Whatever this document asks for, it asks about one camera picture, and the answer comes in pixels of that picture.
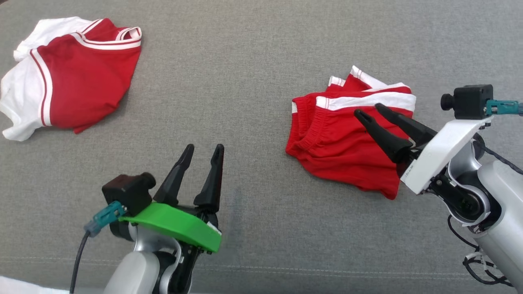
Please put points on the red basketball jersey number 23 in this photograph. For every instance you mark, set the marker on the red basketball jersey number 23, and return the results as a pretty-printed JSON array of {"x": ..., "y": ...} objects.
[{"x": 86, "y": 81}]

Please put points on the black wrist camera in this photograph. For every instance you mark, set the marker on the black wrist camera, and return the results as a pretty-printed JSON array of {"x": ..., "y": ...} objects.
[
  {"x": 126, "y": 192},
  {"x": 470, "y": 102}
]

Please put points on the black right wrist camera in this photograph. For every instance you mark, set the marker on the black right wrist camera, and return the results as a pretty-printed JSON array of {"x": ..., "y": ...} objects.
[{"x": 470, "y": 102}]

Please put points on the red shorts with white stripes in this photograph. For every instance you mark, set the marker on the red shorts with white stripes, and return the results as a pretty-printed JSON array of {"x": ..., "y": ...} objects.
[{"x": 339, "y": 151}]

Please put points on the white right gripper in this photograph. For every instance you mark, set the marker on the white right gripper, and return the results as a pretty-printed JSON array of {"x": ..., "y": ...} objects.
[{"x": 445, "y": 151}]

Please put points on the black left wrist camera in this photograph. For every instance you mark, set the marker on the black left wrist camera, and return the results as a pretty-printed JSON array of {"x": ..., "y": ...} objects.
[{"x": 126, "y": 192}]

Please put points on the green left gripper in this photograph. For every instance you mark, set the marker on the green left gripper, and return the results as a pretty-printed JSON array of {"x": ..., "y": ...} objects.
[{"x": 171, "y": 222}]

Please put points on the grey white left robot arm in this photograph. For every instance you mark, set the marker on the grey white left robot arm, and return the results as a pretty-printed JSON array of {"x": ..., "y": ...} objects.
[{"x": 130, "y": 273}]

